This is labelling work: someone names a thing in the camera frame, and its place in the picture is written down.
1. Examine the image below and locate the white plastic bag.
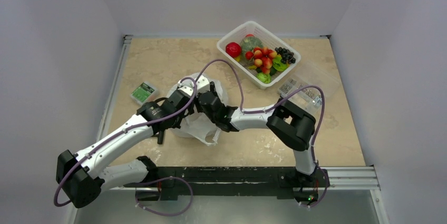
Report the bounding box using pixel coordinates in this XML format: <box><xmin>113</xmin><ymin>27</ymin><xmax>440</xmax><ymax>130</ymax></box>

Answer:
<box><xmin>167</xmin><ymin>74</ymin><xmax>228</xmax><ymax>146</ymax></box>

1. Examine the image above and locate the bright red fake apple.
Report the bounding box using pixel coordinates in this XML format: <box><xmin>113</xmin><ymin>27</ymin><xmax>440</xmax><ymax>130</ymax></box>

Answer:
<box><xmin>225</xmin><ymin>42</ymin><xmax>242</xmax><ymax>58</ymax></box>

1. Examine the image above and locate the red fake fruit bunch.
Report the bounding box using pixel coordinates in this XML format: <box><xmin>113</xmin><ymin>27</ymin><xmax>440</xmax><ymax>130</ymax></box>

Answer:
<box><xmin>244</xmin><ymin>47</ymin><xmax>279</xmax><ymax>76</ymax></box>

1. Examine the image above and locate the black fake grape bunch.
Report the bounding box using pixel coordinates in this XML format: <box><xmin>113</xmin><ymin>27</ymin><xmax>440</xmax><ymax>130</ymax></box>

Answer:
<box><xmin>275</xmin><ymin>47</ymin><xmax>296</xmax><ymax>64</ymax></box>

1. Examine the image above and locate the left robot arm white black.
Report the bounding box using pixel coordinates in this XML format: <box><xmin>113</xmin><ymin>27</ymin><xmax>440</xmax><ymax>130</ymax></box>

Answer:
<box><xmin>53</xmin><ymin>87</ymin><xmax>196</xmax><ymax>208</ymax></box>

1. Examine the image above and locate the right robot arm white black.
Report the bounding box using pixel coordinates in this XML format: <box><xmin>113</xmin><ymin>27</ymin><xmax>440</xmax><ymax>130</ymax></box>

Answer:
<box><xmin>195</xmin><ymin>91</ymin><xmax>317</xmax><ymax>186</ymax></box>

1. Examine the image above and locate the light green fake fruit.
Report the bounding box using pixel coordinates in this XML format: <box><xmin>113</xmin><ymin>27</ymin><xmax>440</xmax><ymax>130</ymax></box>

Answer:
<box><xmin>256</xmin><ymin>72</ymin><xmax>271</xmax><ymax>84</ymax></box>

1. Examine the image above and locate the green fake pumpkin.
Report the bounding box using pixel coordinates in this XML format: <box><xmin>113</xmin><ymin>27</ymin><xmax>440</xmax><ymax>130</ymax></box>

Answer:
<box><xmin>240</xmin><ymin>37</ymin><xmax>264</xmax><ymax>54</ymax></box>

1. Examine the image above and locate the green yellow fake fruit half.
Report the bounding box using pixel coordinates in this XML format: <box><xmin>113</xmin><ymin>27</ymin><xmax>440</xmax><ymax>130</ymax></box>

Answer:
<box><xmin>272</xmin><ymin>56</ymin><xmax>289</xmax><ymax>72</ymax></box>

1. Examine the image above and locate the green label screwdriver box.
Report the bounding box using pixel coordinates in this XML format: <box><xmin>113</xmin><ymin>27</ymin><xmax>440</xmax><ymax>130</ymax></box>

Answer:
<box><xmin>130</xmin><ymin>81</ymin><xmax>159</xmax><ymax>105</ymax></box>

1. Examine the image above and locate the white plastic basket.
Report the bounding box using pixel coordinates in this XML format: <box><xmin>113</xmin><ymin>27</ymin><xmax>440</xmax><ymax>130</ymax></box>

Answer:
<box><xmin>217</xmin><ymin>21</ymin><xmax>302</xmax><ymax>90</ymax></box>

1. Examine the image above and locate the clear plastic screw box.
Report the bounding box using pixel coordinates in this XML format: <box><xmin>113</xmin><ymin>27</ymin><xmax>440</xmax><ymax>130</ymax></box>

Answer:
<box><xmin>278</xmin><ymin>62</ymin><xmax>341</xmax><ymax>114</ymax></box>

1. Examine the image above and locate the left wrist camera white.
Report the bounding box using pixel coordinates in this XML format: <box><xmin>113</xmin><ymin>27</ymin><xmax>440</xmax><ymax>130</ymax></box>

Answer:
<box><xmin>177</xmin><ymin>82</ymin><xmax>196</xmax><ymax>97</ymax></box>

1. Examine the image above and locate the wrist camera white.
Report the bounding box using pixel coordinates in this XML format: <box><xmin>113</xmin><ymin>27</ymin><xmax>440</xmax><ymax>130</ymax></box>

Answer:
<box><xmin>196</xmin><ymin>75</ymin><xmax>210</xmax><ymax>93</ymax></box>
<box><xmin>177</xmin><ymin>82</ymin><xmax>196</xmax><ymax>97</ymax></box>

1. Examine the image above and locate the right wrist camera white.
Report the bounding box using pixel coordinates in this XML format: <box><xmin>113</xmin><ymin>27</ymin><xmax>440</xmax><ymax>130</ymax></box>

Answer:
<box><xmin>196</xmin><ymin>75</ymin><xmax>210</xmax><ymax>93</ymax></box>

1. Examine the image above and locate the black T-handle tool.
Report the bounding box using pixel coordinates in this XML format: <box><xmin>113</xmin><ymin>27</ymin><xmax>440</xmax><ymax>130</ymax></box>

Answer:
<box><xmin>157</xmin><ymin>131</ymin><xmax>164</xmax><ymax>145</ymax></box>

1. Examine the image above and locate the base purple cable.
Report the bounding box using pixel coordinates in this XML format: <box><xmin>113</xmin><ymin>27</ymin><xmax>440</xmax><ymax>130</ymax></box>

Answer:
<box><xmin>134</xmin><ymin>177</ymin><xmax>195</xmax><ymax>217</ymax></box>

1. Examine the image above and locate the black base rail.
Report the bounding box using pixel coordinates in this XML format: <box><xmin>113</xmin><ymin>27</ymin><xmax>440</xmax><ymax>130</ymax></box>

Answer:
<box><xmin>126</xmin><ymin>167</ymin><xmax>330</xmax><ymax>203</ymax></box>

